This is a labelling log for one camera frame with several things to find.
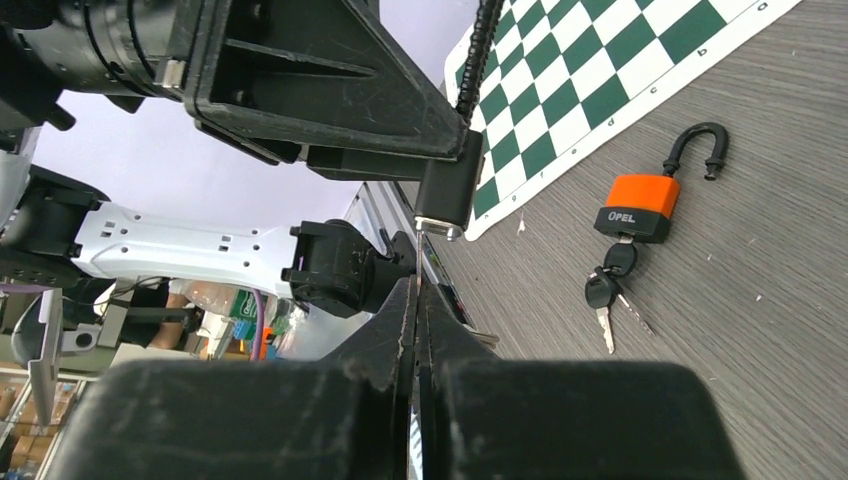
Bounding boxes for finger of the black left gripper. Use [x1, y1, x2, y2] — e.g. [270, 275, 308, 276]
[183, 1, 466, 163]
[305, 146, 427, 181]

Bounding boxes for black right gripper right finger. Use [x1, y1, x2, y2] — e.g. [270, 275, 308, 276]
[418, 286, 744, 479]

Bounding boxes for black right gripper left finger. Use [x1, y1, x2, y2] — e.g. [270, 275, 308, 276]
[46, 277, 417, 479]

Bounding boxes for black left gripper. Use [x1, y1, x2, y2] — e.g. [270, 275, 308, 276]
[1, 1, 199, 132]

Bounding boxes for black cable padlock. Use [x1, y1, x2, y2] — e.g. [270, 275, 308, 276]
[414, 0, 504, 241]

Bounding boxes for black headed keys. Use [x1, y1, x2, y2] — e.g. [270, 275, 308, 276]
[584, 236, 655, 355]

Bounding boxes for orange black padlock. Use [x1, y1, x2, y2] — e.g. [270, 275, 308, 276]
[593, 122, 730, 244]

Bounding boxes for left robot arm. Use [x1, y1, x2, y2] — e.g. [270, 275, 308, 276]
[1, 1, 502, 318]

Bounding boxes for plastic water bottle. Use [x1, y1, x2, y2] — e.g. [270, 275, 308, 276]
[169, 279, 293, 340]

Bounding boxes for green white chessboard mat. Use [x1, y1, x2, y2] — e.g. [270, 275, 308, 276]
[465, 0, 793, 241]

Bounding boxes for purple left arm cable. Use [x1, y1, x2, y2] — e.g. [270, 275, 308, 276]
[248, 288, 266, 362]

